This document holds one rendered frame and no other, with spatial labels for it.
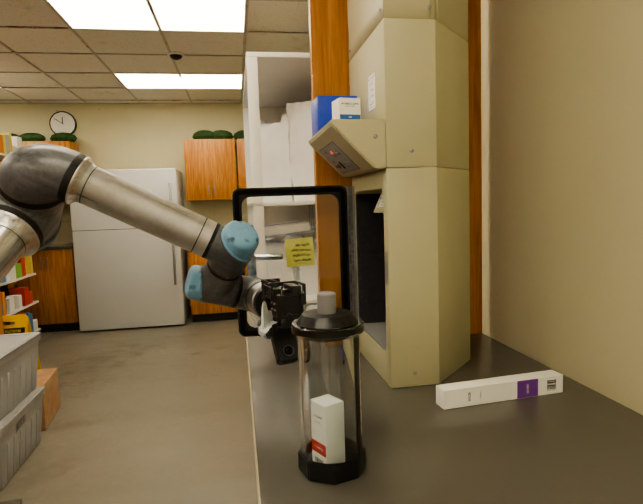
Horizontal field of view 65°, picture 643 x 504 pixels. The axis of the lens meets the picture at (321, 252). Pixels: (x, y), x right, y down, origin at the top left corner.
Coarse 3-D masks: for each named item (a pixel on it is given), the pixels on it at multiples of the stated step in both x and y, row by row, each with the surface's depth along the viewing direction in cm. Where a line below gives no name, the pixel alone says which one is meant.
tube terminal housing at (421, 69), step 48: (384, 48) 102; (432, 48) 104; (384, 96) 104; (432, 96) 105; (432, 144) 106; (384, 192) 107; (432, 192) 107; (384, 240) 109; (432, 240) 108; (432, 288) 108; (432, 336) 109
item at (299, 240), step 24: (264, 216) 134; (288, 216) 134; (312, 216) 135; (336, 216) 135; (264, 240) 135; (288, 240) 135; (312, 240) 136; (336, 240) 136; (264, 264) 135; (288, 264) 136; (312, 264) 136; (336, 264) 136; (312, 288) 137; (336, 288) 137
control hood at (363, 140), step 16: (336, 128) 102; (352, 128) 103; (368, 128) 103; (384, 128) 104; (320, 144) 123; (336, 144) 112; (352, 144) 103; (368, 144) 103; (384, 144) 104; (352, 160) 113; (368, 160) 104; (384, 160) 104; (352, 176) 132
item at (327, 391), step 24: (312, 360) 72; (336, 360) 71; (312, 384) 72; (336, 384) 71; (312, 408) 72; (336, 408) 72; (312, 432) 73; (336, 432) 72; (312, 456) 73; (336, 456) 72
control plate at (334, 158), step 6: (330, 144) 115; (324, 150) 125; (330, 150) 120; (336, 150) 116; (324, 156) 131; (330, 156) 125; (336, 156) 121; (342, 156) 116; (330, 162) 131; (336, 162) 126; (336, 168) 132; (342, 168) 126; (348, 168) 121; (354, 168) 117
